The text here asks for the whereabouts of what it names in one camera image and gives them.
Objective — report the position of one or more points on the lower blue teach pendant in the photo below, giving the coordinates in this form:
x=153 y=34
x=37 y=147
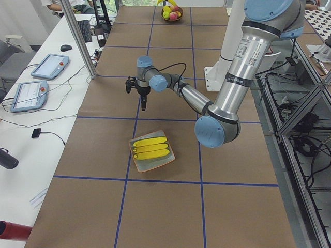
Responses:
x=30 y=96

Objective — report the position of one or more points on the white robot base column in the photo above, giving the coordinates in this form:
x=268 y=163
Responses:
x=215 y=75

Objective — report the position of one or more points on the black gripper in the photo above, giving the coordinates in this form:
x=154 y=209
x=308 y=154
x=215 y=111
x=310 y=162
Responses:
x=143 y=91

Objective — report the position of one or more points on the aluminium frame rack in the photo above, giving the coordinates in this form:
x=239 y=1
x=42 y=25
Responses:
x=295 y=99

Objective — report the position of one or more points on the black computer mouse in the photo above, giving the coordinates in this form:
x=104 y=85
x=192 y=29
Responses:
x=65 y=48

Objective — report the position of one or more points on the large yellow banana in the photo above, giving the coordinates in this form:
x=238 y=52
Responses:
x=151 y=154

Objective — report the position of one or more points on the aluminium frame post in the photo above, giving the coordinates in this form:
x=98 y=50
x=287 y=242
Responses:
x=74 y=28

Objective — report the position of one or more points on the blue teach pendant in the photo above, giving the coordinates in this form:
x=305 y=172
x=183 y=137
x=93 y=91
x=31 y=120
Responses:
x=30 y=96
x=50 y=67

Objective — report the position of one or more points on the dark grey cylinder object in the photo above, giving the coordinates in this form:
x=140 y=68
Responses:
x=8 y=161

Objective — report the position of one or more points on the red cylinder object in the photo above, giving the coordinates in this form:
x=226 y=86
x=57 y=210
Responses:
x=14 y=231

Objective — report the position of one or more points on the upper blue teach pendant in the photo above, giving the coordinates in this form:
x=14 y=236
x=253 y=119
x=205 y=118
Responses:
x=50 y=67

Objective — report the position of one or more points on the pink red apple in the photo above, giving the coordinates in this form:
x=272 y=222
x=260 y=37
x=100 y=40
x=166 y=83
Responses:
x=174 y=15

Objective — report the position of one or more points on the black keyboard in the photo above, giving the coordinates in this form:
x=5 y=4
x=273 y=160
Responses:
x=84 y=27

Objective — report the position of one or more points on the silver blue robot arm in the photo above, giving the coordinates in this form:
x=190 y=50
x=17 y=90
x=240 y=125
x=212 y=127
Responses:
x=265 y=22

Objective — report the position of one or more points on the brown wicker basket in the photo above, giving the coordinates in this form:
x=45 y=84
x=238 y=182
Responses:
x=165 y=14

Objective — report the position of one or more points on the brown paper table mat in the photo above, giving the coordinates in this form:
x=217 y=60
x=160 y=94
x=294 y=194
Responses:
x=206 y=197

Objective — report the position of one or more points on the small black box device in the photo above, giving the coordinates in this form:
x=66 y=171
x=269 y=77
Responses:
x=36 y=133

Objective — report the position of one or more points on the square grey orange-rimmed plate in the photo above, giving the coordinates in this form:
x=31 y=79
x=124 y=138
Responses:
x=147 y=165

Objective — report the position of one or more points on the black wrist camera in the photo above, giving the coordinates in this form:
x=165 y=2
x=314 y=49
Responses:
x=131 y=83

